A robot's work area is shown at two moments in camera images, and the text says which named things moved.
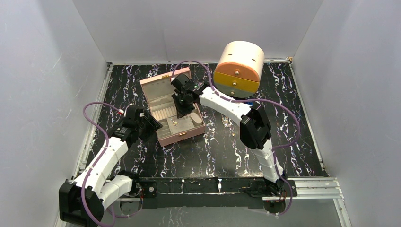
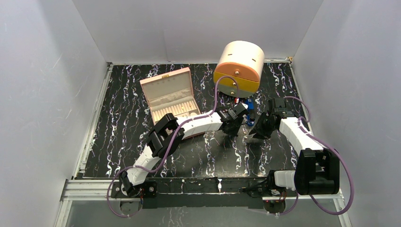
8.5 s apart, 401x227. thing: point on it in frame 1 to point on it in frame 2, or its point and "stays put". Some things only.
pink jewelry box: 158,90 stays put
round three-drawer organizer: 238,72 stays put
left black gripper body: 148,127 to 233,131
